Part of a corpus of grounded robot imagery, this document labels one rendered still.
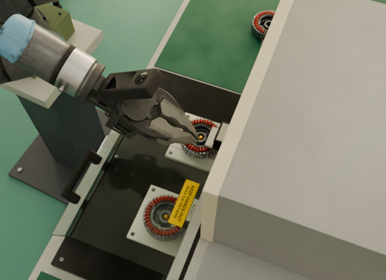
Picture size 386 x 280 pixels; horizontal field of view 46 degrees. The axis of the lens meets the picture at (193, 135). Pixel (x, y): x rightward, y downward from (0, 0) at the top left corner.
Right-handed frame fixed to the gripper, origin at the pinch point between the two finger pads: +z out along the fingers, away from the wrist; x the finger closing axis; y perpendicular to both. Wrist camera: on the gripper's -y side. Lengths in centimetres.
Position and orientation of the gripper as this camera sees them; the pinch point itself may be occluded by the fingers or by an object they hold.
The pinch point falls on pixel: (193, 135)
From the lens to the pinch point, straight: 78.5
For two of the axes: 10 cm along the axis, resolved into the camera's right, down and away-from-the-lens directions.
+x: -3.7, 8.1, -4.6
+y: -4.0, 3.2, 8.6
